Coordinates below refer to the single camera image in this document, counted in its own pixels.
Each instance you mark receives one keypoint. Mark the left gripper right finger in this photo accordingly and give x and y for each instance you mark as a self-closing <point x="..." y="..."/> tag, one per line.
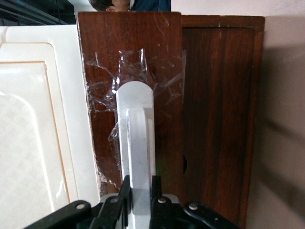
<point x="166" y="214"/>

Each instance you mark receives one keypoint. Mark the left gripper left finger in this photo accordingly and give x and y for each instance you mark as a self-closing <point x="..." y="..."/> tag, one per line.
<point x="109" y="214"/>

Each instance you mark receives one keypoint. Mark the cream plastic cabinet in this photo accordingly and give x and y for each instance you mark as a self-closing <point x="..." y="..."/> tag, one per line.
<point x="35" y="119"/>

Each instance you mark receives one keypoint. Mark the clear adhesive tape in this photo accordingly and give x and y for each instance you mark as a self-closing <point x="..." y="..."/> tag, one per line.
<point x="133" y="69"/>

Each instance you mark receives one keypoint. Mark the person's head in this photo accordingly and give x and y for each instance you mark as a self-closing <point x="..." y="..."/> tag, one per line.
<point x="147" y="4"/>

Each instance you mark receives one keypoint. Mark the dark metal rack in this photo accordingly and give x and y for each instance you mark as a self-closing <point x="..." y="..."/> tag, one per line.
<point x="28" y="12"/>

